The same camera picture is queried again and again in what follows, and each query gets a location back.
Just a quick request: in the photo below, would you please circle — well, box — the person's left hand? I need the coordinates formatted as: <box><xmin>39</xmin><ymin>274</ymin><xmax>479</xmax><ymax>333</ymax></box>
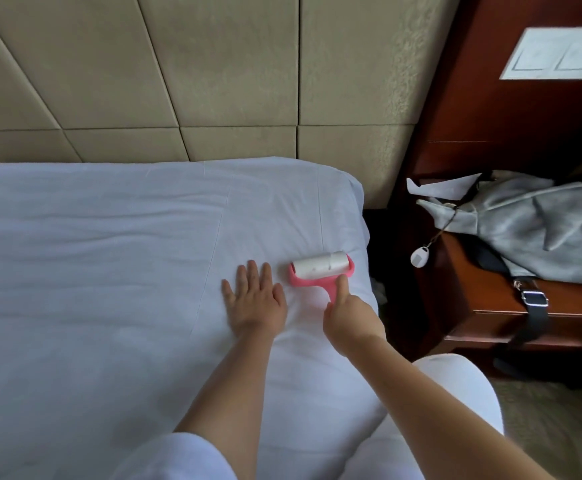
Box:
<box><xmin>221</xmin><ymin>259</ymin><xmax>289</xmax><ymax>339</ymax></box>

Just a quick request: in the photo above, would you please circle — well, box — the person's right hand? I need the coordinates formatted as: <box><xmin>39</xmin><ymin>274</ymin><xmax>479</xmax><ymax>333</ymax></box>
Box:
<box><xmin>323</xmin><ymin>273</ymin><xmax>387</xmax><ymax>358</ymax></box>

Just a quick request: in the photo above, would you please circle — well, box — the pink lint roller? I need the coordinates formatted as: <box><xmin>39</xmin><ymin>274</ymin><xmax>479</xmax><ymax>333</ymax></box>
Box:
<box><xmin>289</xmin><ymin>251</ymin><xmax>356</xmax><ymax>301</ymax></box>

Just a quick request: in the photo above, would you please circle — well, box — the white bed sheet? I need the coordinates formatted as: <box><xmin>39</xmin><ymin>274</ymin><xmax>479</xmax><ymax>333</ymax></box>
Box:
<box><xmin>0</xmin><ymin>157</ymin><xmax>382</xmax><ymax>480</ymax></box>

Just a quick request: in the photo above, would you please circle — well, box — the person's right forearm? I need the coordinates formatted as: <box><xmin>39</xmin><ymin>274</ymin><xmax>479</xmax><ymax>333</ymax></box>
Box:
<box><xmin>349</xmin><ymin>335</ymin><xmax>557</xmax><ymax>480</ymax></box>

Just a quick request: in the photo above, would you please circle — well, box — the person's left forearm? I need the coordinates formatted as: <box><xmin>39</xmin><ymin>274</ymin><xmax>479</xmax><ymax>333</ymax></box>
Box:
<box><xmin>175</xmin><ymin>329</ymin><xmax>277</xmax><ymax>480</ymax></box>

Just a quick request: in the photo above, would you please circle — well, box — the person's white shirt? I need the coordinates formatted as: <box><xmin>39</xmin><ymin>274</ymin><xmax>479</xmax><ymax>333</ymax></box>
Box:
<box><xmin>111</xmin><ymin>431</ymin><xmax>240</xmax><ymax>480</ymax></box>

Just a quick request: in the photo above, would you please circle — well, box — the dark wooden nightstand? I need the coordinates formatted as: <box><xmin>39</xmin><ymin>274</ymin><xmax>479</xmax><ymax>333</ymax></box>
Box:
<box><xmin>386</xmin><ymin>175</ymin><xmax>582</xmax><ymax>386</ymax></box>

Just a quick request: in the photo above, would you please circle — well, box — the beige padded headboard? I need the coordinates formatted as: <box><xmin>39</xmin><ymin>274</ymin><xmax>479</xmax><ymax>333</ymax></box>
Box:
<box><xmin>0</xmin><ymin>0</ymin><xmax>462</xmax><ymax>208</ymax></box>

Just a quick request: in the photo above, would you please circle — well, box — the dark wooden wall panel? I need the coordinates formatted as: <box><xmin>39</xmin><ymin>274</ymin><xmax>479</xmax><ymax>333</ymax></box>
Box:
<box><xmin>401</xmin><ymin>0</ymin><xmax>582</xmax><ymax>186</ymax></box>

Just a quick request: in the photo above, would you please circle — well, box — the white wall switch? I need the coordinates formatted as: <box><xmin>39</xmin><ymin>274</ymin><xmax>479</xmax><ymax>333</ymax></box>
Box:
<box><xmin>499</xmin><ymin>27</ymin><xmax>582</xmax><ymax>82</ymax></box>

